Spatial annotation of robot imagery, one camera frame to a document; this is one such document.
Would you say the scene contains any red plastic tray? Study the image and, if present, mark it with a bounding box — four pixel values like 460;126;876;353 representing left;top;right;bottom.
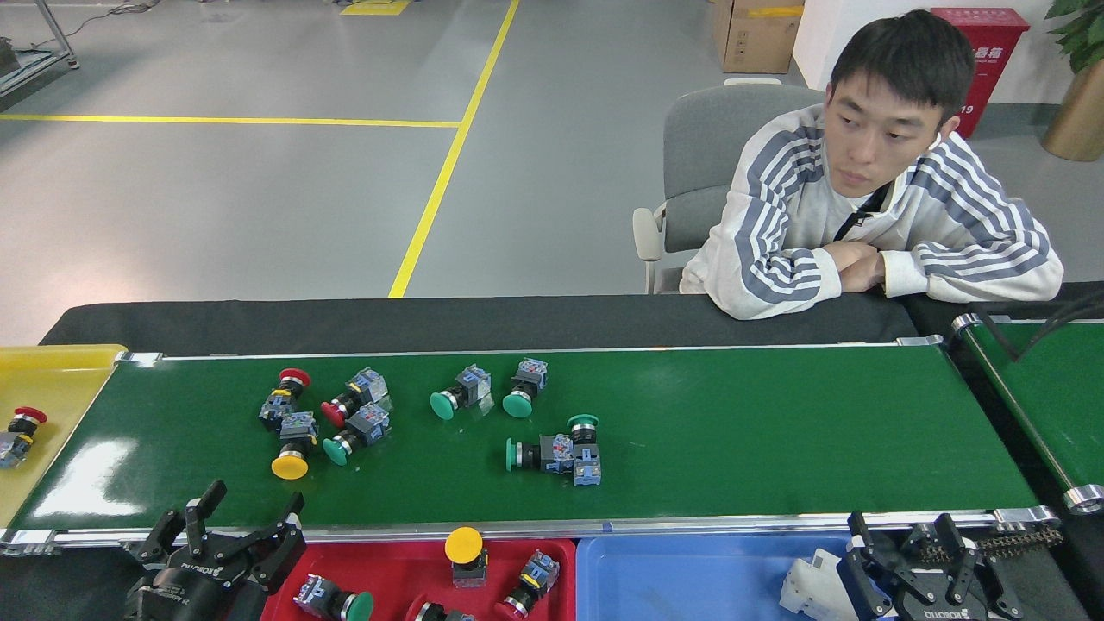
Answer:
261;539;577;621

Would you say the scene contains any metal rack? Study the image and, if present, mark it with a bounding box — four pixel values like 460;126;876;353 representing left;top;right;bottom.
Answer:
0;0;80;96

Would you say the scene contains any cardboard box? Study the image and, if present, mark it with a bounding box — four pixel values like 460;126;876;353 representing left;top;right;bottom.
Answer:
712;0;805;75

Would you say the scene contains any blue plastic tray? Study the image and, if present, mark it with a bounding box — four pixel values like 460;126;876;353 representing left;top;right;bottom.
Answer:
576;533;872;621

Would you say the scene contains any yellow mushroom push button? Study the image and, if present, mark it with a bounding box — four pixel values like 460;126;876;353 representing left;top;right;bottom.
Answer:
444;526;489;590
271;411;319;481

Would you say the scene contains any black drive chain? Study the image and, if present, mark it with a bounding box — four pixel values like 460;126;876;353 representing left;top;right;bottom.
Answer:
979;528;1066;557

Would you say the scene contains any yellow plastic tray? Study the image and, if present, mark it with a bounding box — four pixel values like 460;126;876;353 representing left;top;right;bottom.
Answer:
0;344;129;529

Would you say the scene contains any person's right hand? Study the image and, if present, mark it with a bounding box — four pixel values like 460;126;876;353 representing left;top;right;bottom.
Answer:
823;241;880;273

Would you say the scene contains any red mushroom push button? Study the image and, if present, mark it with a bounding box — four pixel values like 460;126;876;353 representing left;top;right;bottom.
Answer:
405;601;477;621
493;550;561;621
320;367;391;430
259;367;313;430
0;406;49;471

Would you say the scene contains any grey office chair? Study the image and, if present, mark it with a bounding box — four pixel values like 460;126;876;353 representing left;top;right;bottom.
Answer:
632;78;826;296

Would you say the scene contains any person's left hand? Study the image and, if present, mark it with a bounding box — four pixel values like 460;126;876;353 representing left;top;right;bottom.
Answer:
840;255;888;294

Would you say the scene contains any red fire extinguisher box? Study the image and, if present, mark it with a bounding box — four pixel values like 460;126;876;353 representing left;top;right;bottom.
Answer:
930;7;1032;139

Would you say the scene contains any narrow green conveyor belt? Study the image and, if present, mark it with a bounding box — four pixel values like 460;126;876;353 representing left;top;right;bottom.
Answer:
951;312;1104;516

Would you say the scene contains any white circuit breaker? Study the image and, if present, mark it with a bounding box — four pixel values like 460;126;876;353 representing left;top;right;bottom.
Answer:
780;549;850;621

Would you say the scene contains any person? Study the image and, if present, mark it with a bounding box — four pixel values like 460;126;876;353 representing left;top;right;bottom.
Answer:
679;9;1064;322

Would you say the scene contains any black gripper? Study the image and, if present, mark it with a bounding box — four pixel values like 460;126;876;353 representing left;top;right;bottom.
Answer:
841;511;1029;621
125;479;308;621

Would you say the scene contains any potted plant gold planter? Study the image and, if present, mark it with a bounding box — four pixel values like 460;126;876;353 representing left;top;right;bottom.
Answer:
1041;0;1104;162

